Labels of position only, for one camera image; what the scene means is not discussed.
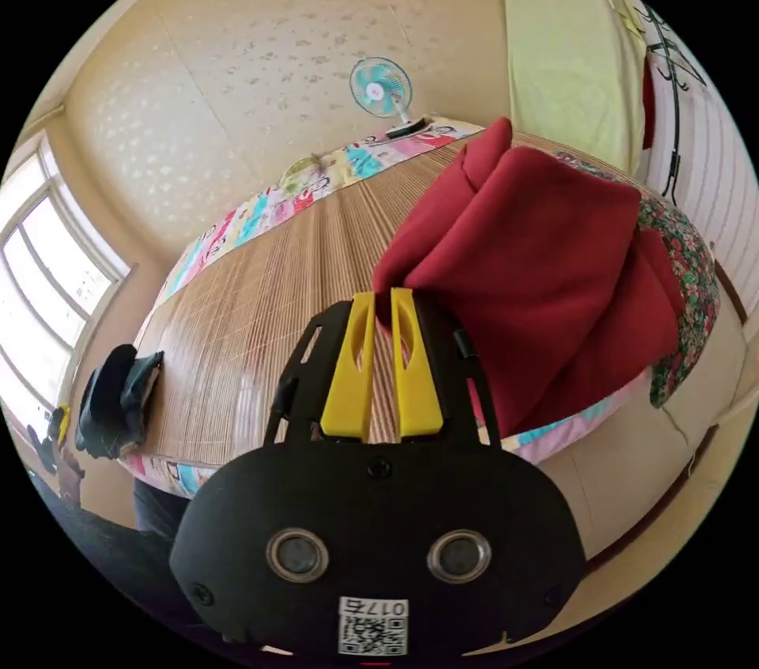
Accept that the red long sleeve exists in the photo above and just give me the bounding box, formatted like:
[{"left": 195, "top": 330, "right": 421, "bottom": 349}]
[{"left": 372, "top": 116, "right": 687, "bottom": 439}]

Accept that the pale yellow curtain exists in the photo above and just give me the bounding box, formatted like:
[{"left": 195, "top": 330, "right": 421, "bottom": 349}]
[{"left": 501, "top": 0, "right": 651, "bottom": 176}]

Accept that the person's body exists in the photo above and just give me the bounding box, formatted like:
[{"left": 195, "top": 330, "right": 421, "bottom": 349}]
[{"left": 29, "top": 473, "right": 200, "bottom": 644}]

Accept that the floral quilt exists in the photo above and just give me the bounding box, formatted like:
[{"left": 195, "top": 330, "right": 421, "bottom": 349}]
[{"left": 566, "top": 151, "right": 722, "bottom": 410}]

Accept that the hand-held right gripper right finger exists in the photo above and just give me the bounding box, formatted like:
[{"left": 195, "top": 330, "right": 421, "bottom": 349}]
[{"left": 391, "top": 288, "right": 444, "bottom": 440}]

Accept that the bed with woven mat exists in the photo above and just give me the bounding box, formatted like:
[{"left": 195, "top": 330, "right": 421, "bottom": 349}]
[{"left": 118, "top": 114, "right": 750, "bottom": 563}]

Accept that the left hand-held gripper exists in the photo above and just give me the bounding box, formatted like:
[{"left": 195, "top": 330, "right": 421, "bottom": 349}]
[{"left": 25, "top": 405, "right": 73, "bottom": 475}]

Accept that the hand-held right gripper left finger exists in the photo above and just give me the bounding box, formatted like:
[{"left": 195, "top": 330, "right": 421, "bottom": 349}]
[{"left": 319, "top": 291, "right": 376, "bottom": 440}]

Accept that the window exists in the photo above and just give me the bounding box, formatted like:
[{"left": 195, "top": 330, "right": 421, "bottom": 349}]
[{"left": 0, "top": 134, "right": 133, "bottom": 436}]

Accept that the teal table fan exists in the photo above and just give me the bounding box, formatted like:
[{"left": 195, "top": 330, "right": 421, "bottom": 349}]
[{"left": 348, "top": 56, "right": 429, "bottom": 141}]

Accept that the pile of clothes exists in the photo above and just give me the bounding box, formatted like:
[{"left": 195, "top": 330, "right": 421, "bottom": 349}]
[{"left": 74, "top": 343, "right": 165, "bottom": 460}]

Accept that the black coat rack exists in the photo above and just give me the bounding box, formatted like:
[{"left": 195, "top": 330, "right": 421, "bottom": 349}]
[{"left": 636, "top": 3, "right": 710, "bottom": 207}]

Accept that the person's left hand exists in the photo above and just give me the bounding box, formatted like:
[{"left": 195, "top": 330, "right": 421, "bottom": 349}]
[{"left": 57, "top": 445, "right": 86, "bottom": 502}]

